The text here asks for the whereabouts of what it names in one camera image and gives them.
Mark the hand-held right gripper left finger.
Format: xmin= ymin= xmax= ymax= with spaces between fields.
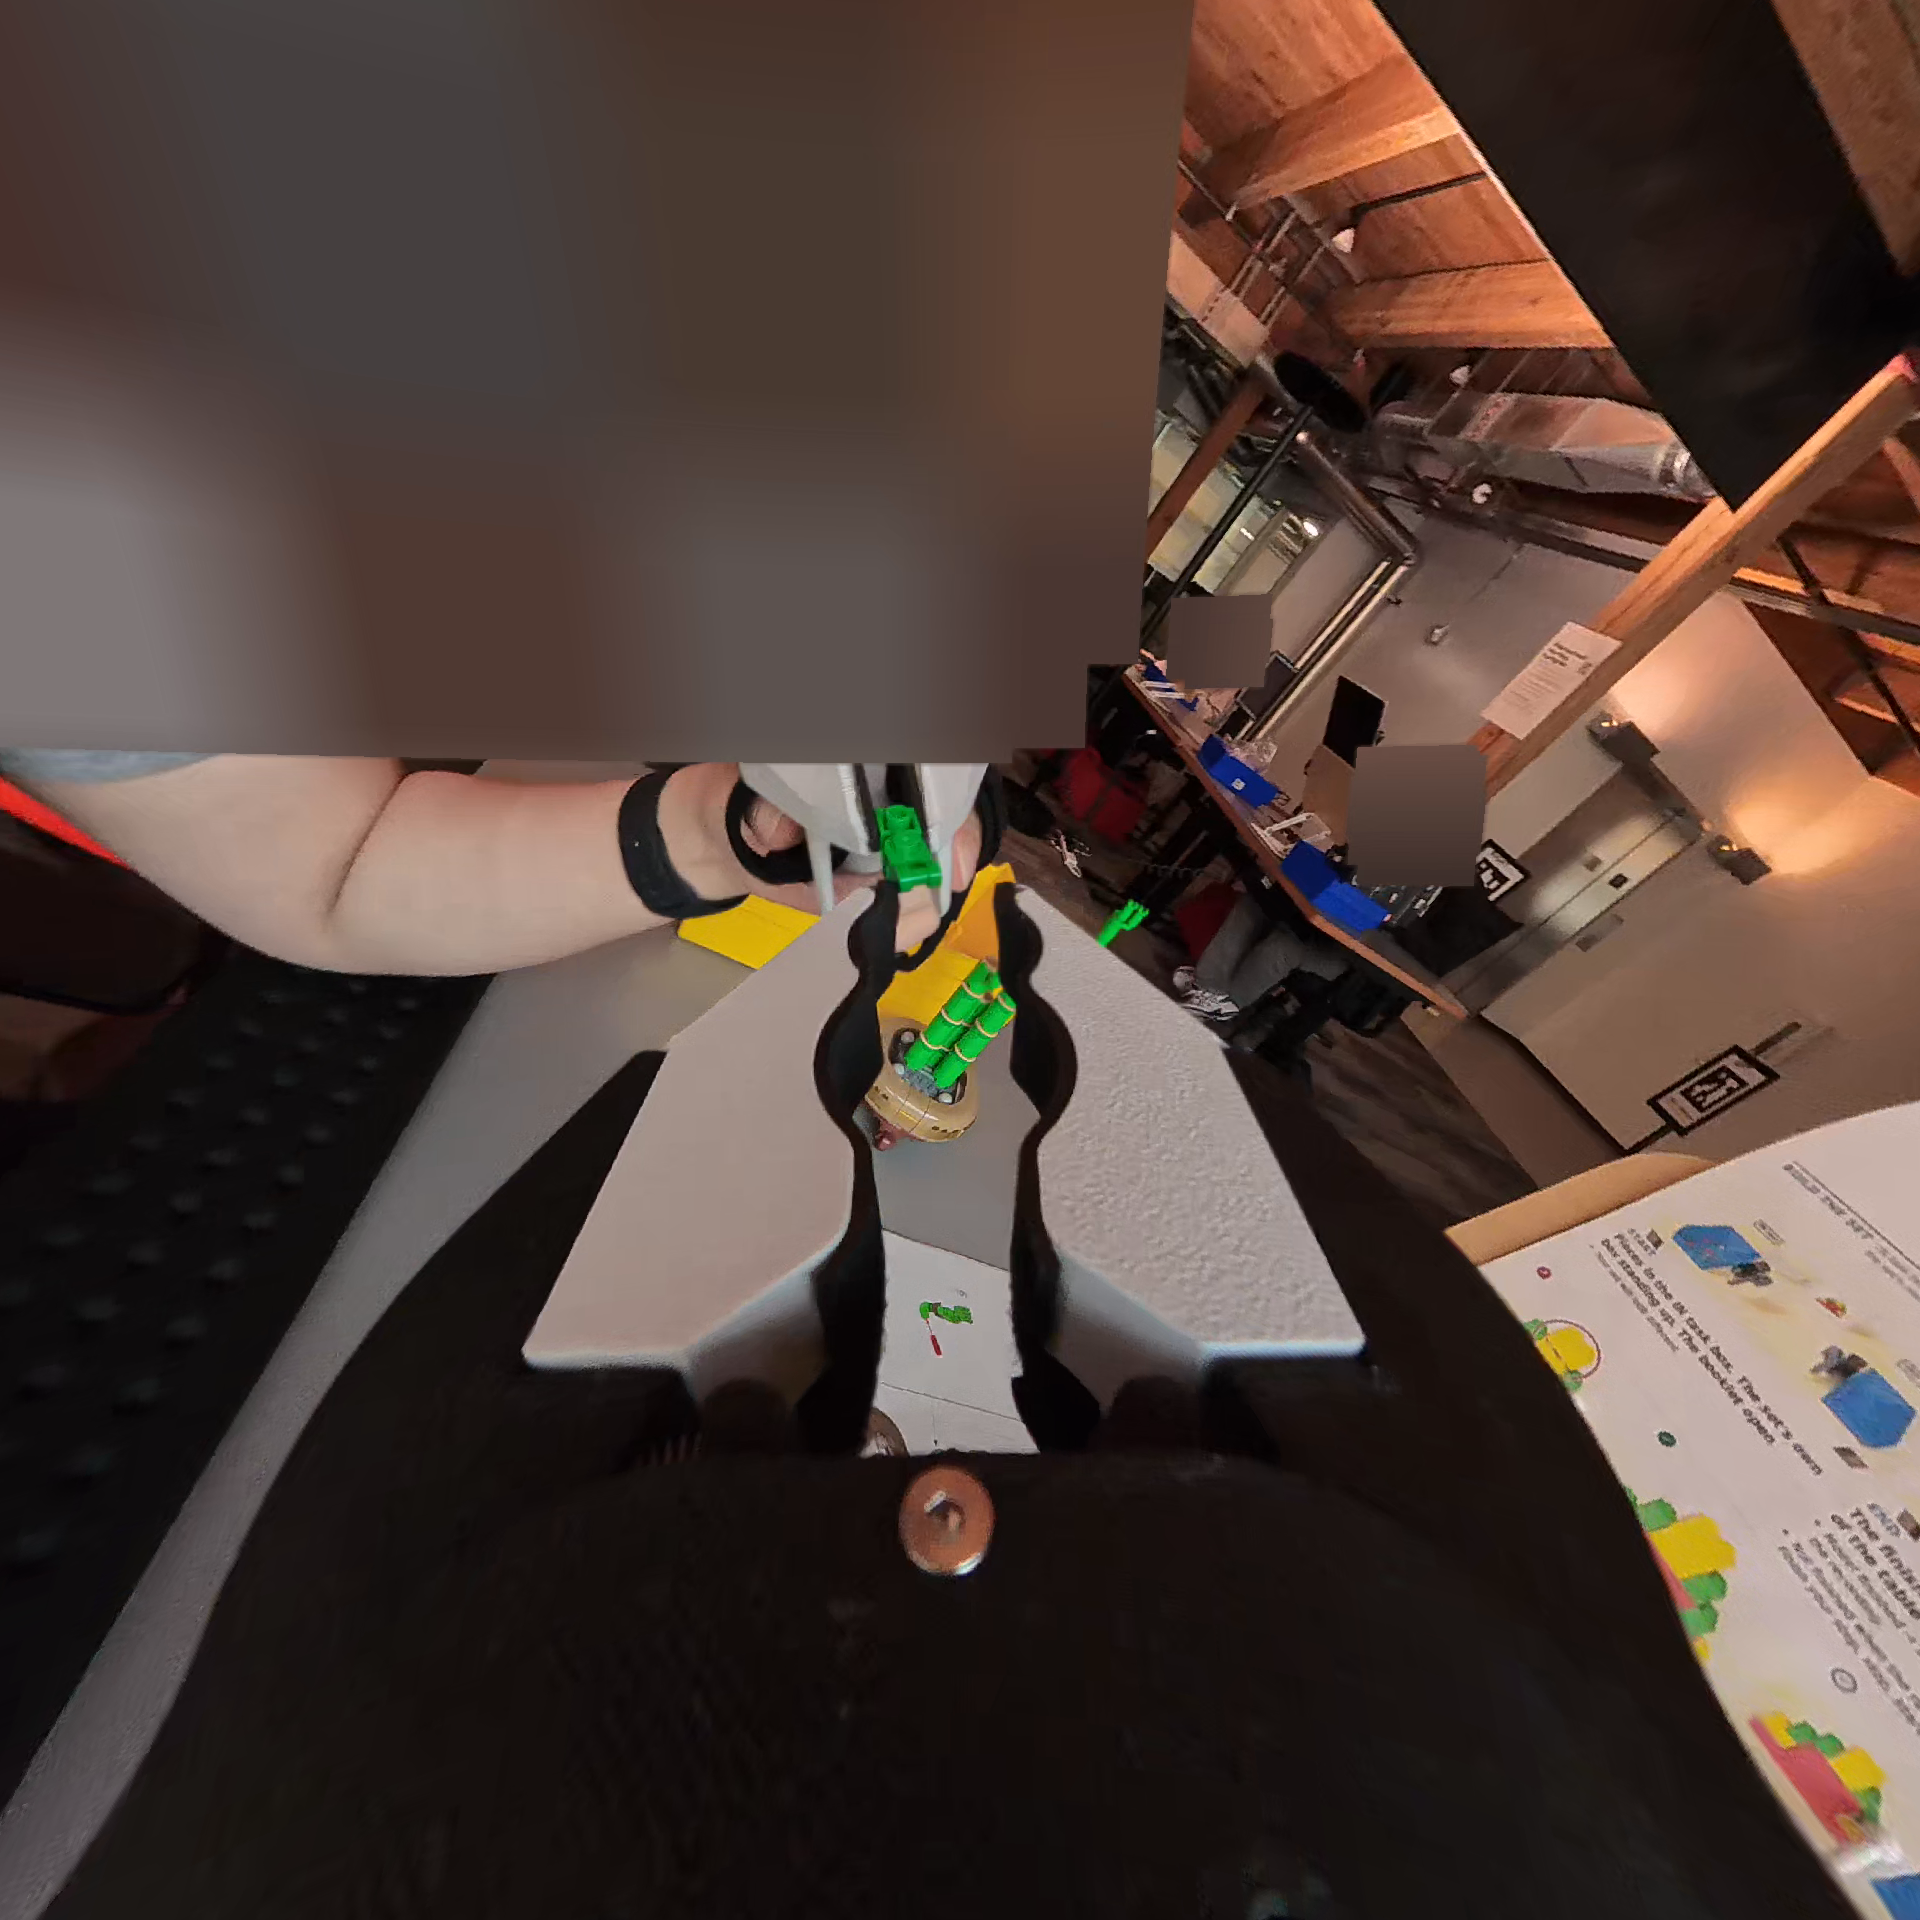
xmin=522 ymin=881 xmax=906 ymax=1454

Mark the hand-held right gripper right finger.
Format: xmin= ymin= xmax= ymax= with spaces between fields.
xmin=989 ymin=885 xmax=1370 ymax=1454

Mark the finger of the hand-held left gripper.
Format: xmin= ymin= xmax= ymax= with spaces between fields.
xmin=738 ymin=760 xmax=876 ymax=912
xmin=883 ymin=760 xmax=1007 ymax=921

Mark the person's left forearm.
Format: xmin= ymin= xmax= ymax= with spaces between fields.
xmin=30 ymin=757 xmax=646 ymax=975

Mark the green bamboo lego model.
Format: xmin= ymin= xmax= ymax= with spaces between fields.
xmin=862 ymin=895 xmax=1154 ymax=1155

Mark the lego instruction booklet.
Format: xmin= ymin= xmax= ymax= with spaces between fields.
xmin=878 ymin=1229 xmax=1038 ymax=1454

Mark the person's left hand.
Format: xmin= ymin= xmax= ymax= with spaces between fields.
xmin=692 ymin=767 xmax=991 ymax=963

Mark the black wristband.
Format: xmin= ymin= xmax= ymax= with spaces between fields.
xmin=614 ymin=767 xmax=746 ymax=921

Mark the red bag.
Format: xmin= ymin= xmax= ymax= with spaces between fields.
xmin=1057 ymin=749 xmax=1150 ymax=840

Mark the long wooden desk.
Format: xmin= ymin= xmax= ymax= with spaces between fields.
xmin=1125 ymin=667 xmax=1466 ymax=1022

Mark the black dotted mat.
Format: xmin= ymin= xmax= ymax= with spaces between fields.
xmin=0 ymin=937 xmax=495 ymax=1787

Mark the instruction sheet on board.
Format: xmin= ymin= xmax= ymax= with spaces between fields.
xmin=1446 ymin=1101 xmax=1920 ymax=1920

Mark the orange traffic cone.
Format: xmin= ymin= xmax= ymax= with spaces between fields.
xmin=0 ymin=774 xmax=126 ymax=868

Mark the paper wall notice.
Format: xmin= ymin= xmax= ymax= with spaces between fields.
xmin=1482 ymin=622 xmax=1622 ymax=740

